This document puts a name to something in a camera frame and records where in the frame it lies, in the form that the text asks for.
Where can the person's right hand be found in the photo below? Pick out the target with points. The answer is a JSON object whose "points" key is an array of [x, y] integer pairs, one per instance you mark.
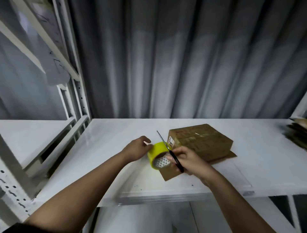
{"points": [[192, 164]]}

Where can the person's left hand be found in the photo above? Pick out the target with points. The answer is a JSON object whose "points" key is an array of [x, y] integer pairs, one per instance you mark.
{"points": [[135, 150]]}

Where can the yellow tape roll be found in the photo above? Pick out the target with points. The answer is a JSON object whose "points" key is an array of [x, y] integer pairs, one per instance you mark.
{"points": [[156, 153]]}

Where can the printed brown cardboard box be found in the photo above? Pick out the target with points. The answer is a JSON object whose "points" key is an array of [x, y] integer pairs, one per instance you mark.
{"points": [[201, 141]]}

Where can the black scissors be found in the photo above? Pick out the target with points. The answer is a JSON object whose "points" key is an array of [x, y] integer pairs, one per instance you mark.
{"points": [[165, 144]]}

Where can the pile of cardboard boxes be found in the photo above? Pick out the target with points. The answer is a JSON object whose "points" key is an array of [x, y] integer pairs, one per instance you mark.
{"points": [[298, 134]]}

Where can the person's right forearm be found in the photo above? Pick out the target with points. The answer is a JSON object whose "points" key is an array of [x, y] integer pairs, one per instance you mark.
{"points": [[240, 206]]}

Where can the person's left forearm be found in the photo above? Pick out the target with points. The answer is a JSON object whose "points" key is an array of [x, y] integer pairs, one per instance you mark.
{"points": [[76, 201]]}

